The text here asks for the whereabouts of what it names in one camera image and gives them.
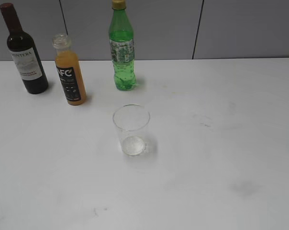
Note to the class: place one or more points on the transparent plastic cup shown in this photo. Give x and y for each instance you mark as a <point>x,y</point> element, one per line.
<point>131,122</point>

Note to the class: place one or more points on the NFC orange juice bottle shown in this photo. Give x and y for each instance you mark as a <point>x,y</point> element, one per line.
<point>67,66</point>

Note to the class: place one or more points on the green soda bottle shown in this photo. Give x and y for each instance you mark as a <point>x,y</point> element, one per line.
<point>122,47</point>

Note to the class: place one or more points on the red wine bottle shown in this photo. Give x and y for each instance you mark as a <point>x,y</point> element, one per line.
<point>24,52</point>

